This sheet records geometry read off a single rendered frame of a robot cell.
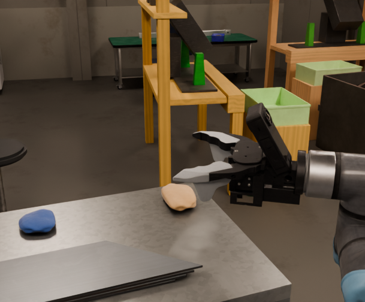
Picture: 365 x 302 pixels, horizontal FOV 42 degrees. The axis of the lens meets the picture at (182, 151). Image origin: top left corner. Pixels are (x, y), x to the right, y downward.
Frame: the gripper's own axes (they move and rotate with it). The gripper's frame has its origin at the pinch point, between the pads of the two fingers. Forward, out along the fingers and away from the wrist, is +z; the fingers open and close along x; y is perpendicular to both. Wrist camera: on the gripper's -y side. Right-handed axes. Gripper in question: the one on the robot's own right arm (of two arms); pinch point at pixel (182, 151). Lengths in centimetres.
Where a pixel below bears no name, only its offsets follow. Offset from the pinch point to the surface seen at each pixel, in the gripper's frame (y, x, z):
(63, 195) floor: 177, 219, 156
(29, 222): 41, 26, 51
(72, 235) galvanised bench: 45, 26, 38
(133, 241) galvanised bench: 45, 27, 21
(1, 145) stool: 97, 156, 153
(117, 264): 40.4, 13.0, 20.3
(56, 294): 38.5, -0.4, 29.5
